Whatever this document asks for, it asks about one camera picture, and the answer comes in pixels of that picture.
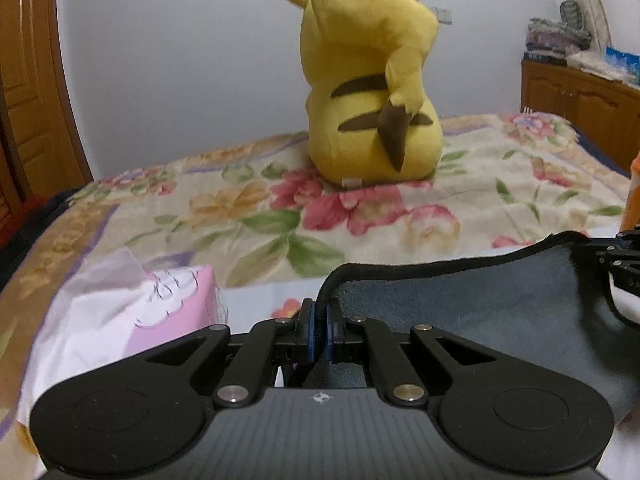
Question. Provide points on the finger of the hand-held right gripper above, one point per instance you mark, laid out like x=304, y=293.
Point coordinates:
x=620, y=246
x=620, y=290

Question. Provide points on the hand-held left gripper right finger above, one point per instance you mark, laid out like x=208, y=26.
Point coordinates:
x=326, y=340

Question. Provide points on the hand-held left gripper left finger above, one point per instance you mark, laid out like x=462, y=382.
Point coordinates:
x=309, y=340

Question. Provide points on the grey towel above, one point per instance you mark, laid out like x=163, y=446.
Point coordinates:
x=500, y=300

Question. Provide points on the orange object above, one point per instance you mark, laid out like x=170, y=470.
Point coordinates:
x=635, y=195

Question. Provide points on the floral blanket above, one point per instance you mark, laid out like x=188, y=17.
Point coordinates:
x=260, y=215

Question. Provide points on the wooden cabinet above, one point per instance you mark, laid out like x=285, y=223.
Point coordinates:
x=575, y=100

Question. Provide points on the blue picture box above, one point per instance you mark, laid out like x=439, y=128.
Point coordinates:
x=623, y=62

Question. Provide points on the stack of folded cloths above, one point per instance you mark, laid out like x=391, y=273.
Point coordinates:
x=557, y=40

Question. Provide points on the white patterned curtain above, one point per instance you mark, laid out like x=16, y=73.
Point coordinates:
x=592, y=0

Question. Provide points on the yellow plush toy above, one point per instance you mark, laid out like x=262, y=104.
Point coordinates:
x=370, y=85

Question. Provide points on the dark cloth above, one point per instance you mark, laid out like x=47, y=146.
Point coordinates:
x=30, y=230

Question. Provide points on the wooden door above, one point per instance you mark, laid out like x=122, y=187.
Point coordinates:
x=30, y=90

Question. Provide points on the white wall switch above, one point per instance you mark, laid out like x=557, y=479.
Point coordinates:
x=443, y=14

